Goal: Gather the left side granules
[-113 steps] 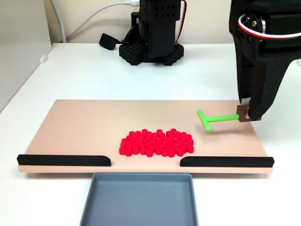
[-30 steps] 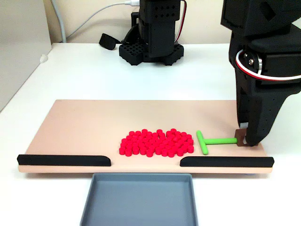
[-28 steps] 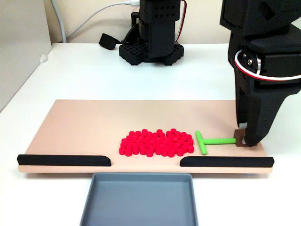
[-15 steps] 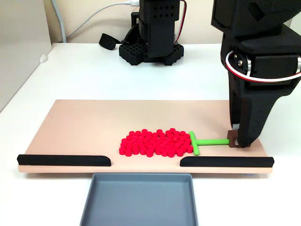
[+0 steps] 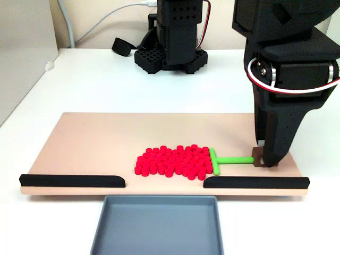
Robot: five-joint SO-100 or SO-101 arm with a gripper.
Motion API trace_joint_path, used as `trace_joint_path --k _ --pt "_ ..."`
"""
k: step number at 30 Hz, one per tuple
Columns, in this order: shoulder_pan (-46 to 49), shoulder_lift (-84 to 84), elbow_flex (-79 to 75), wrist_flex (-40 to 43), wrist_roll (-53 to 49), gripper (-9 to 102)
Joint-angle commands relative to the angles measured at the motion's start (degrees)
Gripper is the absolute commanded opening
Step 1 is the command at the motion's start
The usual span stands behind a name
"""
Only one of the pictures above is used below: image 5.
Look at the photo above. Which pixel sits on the red granule pile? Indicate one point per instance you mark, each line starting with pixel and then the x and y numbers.
pixel 172 162

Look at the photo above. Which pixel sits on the pink flat board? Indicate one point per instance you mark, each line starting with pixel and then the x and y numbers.
pixel 93 143

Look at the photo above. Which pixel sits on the black foam strip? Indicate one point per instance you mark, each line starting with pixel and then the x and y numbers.
pixel 71 181
pixel 255 182

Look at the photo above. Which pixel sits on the green T pusher brown block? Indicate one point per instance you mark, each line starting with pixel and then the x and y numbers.
pixel 233 160

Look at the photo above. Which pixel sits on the grey square tray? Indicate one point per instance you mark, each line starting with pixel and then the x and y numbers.
pixel 159 228

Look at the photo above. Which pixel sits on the white adhesive blob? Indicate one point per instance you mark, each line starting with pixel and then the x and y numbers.
pixel 49 66

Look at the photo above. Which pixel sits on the white partition panel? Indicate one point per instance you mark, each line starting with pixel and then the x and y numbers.
pixel 333 29
pixel 21 74

